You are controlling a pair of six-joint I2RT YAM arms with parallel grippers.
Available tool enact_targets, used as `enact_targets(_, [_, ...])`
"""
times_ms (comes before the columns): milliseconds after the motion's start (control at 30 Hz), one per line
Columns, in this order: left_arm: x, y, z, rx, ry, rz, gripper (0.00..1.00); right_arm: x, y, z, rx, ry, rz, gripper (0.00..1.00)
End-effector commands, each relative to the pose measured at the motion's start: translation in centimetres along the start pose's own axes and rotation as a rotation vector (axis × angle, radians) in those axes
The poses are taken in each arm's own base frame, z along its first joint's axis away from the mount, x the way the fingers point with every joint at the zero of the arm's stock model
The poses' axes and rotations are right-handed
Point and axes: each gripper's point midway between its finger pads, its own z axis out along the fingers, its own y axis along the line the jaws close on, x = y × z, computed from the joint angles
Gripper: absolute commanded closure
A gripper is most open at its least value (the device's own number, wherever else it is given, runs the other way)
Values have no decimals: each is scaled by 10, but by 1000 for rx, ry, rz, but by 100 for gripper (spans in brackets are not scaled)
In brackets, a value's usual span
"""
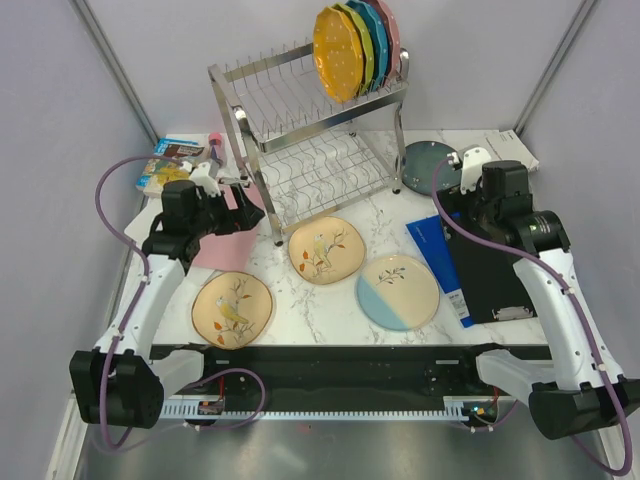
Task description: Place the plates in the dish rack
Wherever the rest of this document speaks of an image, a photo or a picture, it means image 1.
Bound black clipboard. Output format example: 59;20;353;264
437;187;538;324

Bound green scalloped plate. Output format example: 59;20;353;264
333;1;375;96

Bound steel two-tier dish rack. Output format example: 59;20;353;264
207;43;410;246

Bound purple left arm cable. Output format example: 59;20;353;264
87;154;269;451

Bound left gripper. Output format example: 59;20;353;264
189;184;264;239

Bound white cable duct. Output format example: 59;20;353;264
160;395;511;422

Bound cream and blue plate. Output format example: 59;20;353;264
356;255;440;332

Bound dark blue-grey plate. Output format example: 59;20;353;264
402;141;461;196

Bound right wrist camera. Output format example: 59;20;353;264
447;146;492;195

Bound pink capped tube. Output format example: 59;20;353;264
208;132;227;168

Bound illustrated book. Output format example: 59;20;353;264
136;138;205;198

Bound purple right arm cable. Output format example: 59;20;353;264
431;154;632;476

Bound white spiral notebook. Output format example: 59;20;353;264
471;130;539;172

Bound blue folder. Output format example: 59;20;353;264
406;216;474;328

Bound white paper sheet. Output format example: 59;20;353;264
124;198;162;247

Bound pink dotted plate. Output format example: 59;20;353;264
369;0;401;84

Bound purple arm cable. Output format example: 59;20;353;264
87;154;269;451
431;154;632;476

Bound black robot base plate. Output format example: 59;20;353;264
149;343;551;416

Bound yellow dotted plate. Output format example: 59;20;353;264
312;6;364;104

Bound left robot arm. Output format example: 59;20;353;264
69;180;265;429

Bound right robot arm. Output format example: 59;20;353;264
457;161;639;440

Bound teal dotted plate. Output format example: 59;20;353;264
347;1;390;91

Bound beige bird plate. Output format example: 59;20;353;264
191;271;274;350
288;216;366;285

